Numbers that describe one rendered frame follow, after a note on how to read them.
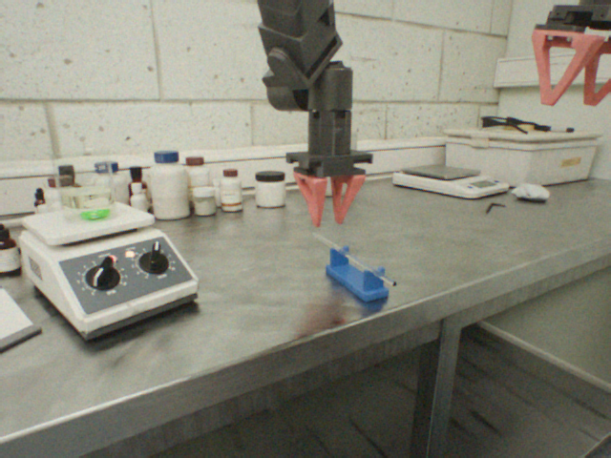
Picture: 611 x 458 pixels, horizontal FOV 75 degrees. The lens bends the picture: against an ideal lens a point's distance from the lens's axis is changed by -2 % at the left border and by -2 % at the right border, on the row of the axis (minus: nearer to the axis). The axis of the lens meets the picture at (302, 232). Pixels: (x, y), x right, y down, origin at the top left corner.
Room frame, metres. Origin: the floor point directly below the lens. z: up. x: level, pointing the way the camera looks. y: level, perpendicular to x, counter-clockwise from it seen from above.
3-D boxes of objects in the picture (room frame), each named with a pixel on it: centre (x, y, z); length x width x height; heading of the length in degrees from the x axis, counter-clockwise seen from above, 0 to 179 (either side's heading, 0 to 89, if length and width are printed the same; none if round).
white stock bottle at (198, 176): (0.88, 0.23, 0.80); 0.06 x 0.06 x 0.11
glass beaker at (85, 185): (0.46, 0.26, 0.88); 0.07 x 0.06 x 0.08; 142
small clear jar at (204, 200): (0.81, 0.20, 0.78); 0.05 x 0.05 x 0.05
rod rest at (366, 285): (0.47, -0.07, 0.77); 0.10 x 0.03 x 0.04; 25
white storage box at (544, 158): (1.26, -0.67, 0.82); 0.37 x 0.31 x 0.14; 118
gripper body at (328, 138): (0.54, -0.04, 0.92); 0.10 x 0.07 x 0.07; 115
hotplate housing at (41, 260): (0.45, 0.24, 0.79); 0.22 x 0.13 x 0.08; 46
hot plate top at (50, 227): (0.47, 0.26, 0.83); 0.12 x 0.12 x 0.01; 46
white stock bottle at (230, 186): (0.85, 0.15, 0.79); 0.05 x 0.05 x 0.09
